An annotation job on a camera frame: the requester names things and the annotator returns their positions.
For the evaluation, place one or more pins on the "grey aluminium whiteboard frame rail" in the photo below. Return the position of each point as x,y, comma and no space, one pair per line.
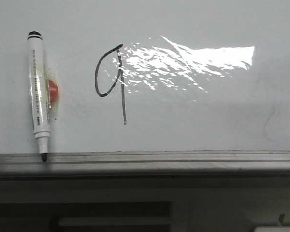
160,163

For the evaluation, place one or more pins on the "white box at bottom right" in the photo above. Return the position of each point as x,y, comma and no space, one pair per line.
272,229

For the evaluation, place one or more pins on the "red magnet taped to marker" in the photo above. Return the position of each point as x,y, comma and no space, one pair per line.
53,87

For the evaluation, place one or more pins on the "white black whiteboard marker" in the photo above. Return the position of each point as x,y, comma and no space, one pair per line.
39,93

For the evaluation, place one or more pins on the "white whiteboard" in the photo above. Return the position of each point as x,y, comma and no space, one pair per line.
150,75

